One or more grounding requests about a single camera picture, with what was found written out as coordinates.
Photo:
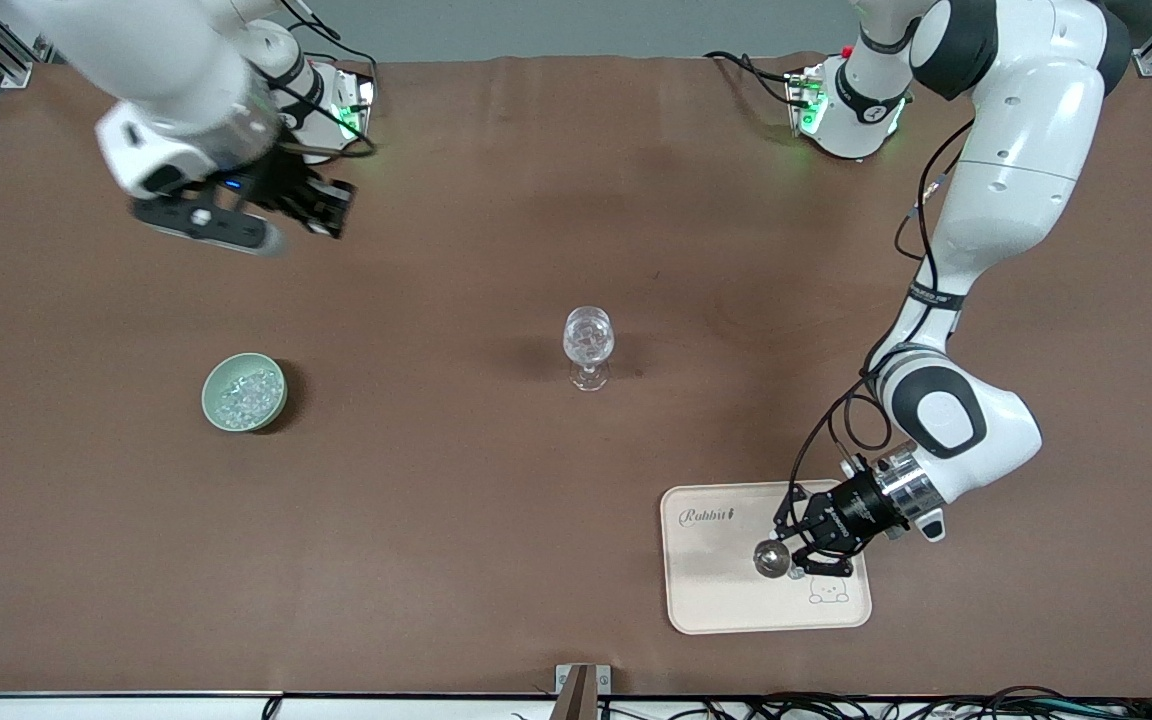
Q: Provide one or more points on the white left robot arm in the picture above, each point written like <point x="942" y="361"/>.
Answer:
<point x="1016" y="150"/>

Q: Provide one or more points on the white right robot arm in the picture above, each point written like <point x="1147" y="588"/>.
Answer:
<point x="166" y="80"/>

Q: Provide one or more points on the pale green ceramic bowl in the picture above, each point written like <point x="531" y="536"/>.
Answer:
<point x="208" y="402"/>

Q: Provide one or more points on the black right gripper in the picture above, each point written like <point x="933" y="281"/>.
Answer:
<point x="283" y="185"/>

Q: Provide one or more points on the clear ice cubes pile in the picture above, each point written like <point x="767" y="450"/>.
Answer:
<point x="248" y="395"/>

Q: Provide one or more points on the clear crystal wine glass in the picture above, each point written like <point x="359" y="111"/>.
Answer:
<point x="588" y="340"/>

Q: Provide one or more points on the aluminium camera mount post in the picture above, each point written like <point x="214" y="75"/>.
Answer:
<point x="581" y="695"/>

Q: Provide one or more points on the white table edge strip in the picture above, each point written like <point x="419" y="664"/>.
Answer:
<point x="136" y="708"/>

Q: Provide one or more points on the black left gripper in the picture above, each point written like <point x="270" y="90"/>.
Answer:
<point x="857" y="508"/>

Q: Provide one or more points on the cream rabbit print tray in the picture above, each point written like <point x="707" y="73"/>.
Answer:
<point x="716" y="590"/>

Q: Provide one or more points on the brown table cover mat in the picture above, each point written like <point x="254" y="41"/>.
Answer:
<point x="436" y="300"/>

